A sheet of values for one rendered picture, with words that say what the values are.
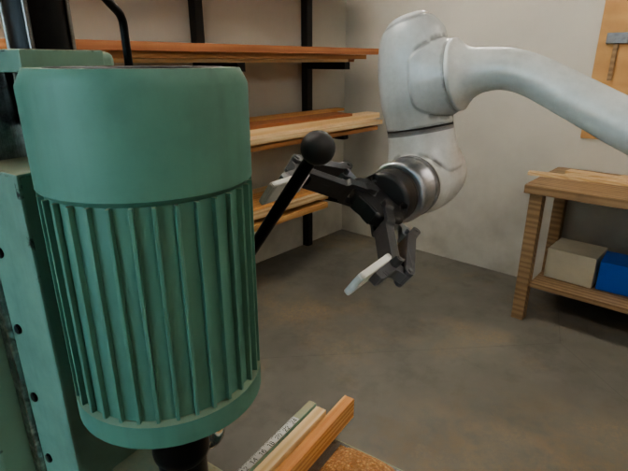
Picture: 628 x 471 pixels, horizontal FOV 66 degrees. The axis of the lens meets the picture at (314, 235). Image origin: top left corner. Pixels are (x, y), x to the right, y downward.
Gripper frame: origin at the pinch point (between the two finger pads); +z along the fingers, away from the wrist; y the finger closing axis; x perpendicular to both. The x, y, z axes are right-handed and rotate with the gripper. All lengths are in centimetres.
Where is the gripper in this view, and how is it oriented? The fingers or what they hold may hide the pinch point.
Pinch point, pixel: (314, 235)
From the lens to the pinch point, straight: 51.7
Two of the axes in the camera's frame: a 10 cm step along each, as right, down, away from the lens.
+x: 4.9, -6.5, -5.8
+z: -5.5, 2.8, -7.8
